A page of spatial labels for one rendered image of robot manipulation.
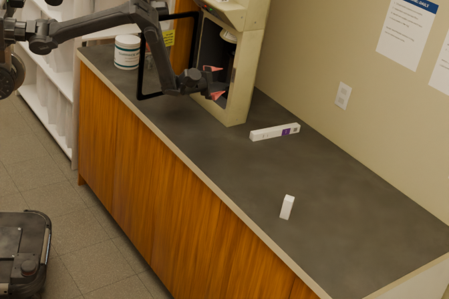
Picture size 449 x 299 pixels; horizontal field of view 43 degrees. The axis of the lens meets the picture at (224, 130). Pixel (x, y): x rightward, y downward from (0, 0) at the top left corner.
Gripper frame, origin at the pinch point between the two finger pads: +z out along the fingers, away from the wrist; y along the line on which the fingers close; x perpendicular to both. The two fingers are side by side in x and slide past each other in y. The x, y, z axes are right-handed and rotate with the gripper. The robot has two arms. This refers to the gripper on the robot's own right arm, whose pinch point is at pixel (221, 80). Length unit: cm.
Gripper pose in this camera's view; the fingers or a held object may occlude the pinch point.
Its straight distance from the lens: 241.2
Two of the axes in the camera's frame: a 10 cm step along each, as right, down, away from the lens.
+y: -1.0, -9.7, -2.4
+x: -5.6, -1.5, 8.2
